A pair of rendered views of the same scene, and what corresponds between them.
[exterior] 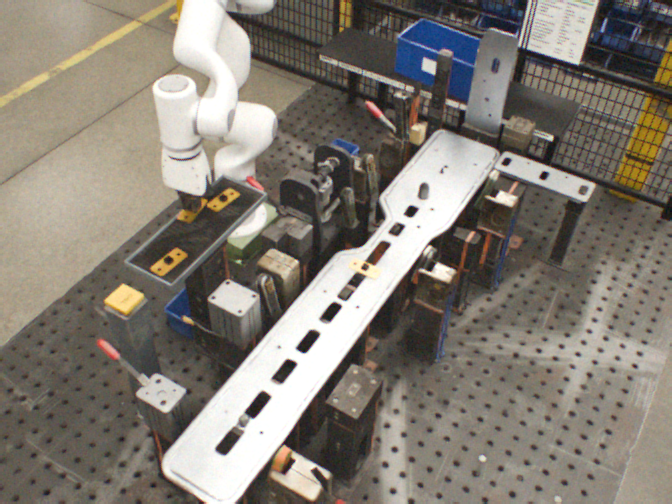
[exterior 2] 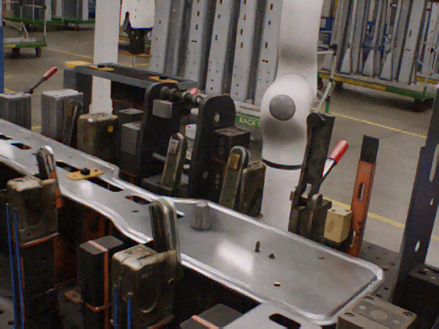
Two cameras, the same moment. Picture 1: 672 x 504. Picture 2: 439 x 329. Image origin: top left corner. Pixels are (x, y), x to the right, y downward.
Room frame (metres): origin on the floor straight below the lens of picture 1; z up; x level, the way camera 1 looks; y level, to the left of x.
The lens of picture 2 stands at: (1.75, -1.13, 1.41)
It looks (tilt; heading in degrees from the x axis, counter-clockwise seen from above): 18 degrees down; 100
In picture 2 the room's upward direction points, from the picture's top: 5 degrees clockwise
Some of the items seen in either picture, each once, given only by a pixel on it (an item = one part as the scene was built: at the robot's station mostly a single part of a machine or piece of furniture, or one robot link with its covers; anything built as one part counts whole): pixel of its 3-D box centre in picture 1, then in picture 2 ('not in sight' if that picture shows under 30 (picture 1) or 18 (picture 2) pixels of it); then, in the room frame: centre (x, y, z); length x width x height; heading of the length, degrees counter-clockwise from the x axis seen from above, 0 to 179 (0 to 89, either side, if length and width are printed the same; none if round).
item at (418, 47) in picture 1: (446, 59); not in sight; (2.16, -0.32, 1.09); 0.30 x 0.17 x 0.13; 56
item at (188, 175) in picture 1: (186, 165); (139, 8); (1.24, 0.35, 1.35); 0.10 x 0.07 x 0.11; 71
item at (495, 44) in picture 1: (490, 83); (424, 204); (1.91, -0.43, 1.17); 0.12 x 0.01 x 0.34; 61
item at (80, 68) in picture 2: (199, 228); (132, 75); (1.23, 0.34, 1.16); 0.37 x 0.14 x 0.02; 151
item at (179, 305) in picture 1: (190, 314); not in sight; (1.30, 0.42, 0.74); 0.11 x 0.10 x 0.09; 151
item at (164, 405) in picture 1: (171, 436); (16, 150); (0.84, 0.36, 0.88); 0.11 x 0.10 x 0.36; 61
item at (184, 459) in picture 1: (363, 276); (77, 175); (1.25, -0.06, 1.00); 1.38 x 0.22 x 0.02; 151
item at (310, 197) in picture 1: (318, 231); (180, 191); (1.46, 0.07, 0.94); 0.18 x 0.13 x 0.49; 151
